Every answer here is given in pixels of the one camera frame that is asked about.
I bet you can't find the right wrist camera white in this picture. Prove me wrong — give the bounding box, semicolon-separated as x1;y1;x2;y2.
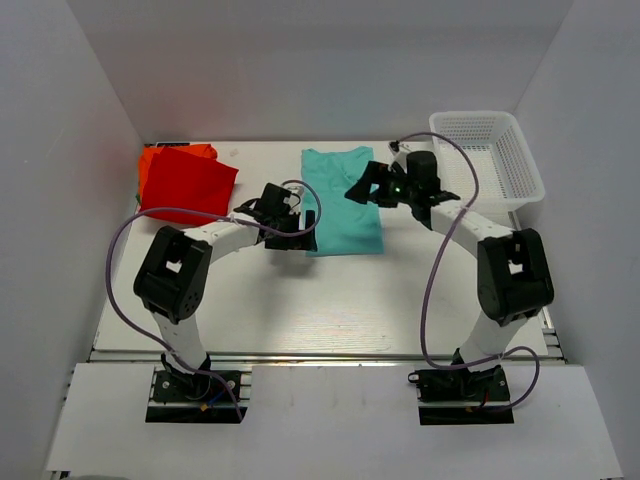
388;141;411;170

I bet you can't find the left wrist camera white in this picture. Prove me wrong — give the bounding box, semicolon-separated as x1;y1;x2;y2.
282;182;305;200

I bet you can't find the teal t shirt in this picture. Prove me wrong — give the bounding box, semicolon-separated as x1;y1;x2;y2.
301;146;384;257

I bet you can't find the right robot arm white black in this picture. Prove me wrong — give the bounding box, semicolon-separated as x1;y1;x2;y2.
345;151;554;399

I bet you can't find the red folded t shirt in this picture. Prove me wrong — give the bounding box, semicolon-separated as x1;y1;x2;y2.
140;152;238;226

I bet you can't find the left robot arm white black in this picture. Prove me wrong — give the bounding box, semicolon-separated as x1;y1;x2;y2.
133;181;322;399

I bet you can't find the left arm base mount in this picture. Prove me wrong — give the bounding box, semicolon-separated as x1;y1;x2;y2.
145;354;248;425

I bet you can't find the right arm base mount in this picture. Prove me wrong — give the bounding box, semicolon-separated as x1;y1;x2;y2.
407;365;514;426

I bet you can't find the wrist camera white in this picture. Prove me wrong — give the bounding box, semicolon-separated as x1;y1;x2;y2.
388;141;411;170
282;182;305;200

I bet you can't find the white plastic basket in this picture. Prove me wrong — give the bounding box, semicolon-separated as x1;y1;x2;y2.
429;111;545;214

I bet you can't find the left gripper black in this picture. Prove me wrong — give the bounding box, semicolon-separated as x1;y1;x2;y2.
266;209;317;251

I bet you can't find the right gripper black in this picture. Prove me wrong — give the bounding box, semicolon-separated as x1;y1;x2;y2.
345;162;418;209

